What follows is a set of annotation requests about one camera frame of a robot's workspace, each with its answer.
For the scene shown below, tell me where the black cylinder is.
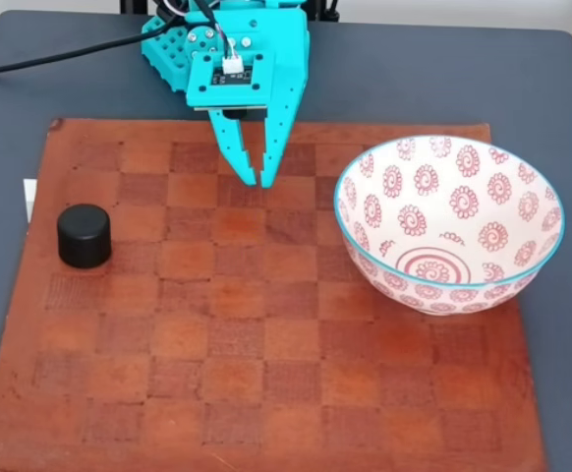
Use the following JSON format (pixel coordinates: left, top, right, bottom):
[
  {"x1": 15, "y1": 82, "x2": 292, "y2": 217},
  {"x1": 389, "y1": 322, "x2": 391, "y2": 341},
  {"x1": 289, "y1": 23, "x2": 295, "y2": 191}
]
[{"x1": 56, "y1": 203, "x2": 113, "y2": 269}]

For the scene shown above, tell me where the white bowl with red flowers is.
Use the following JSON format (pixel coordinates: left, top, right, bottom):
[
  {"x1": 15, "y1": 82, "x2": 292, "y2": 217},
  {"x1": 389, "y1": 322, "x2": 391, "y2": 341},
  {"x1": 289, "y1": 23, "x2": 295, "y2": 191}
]
[{"x1": 333, "y1": 135, "x2": 566, "y2": 318}]

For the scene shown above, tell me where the brown wooden chessboard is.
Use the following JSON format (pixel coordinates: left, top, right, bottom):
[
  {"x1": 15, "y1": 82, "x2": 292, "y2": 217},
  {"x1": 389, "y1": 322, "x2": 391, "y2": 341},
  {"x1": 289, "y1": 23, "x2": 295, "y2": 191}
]
[{"x1": 0, "y1": 116, "x2": 548, "y2": 472}]

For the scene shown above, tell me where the white paper slip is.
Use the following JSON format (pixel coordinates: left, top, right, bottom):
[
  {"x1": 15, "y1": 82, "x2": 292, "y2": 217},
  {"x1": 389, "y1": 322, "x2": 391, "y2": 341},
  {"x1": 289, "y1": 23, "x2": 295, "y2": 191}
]
[{"x1": 23, "y1": 178, "x2": 39, "y2": 223}]

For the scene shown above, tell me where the teal camera mount with board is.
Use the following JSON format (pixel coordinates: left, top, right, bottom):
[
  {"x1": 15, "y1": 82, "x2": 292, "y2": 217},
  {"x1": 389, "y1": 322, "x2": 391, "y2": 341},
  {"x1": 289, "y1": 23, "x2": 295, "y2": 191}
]
[{"x1": 185, "y1": 50, "x2": 278, "y2": 113}]

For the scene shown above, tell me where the black cable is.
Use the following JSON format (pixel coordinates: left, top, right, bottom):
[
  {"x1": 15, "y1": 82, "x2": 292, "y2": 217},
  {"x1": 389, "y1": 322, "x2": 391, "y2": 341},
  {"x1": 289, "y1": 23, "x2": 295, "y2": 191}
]
[{"x1": 0, "y1": 0, "x2": 241, "y2": 80}]

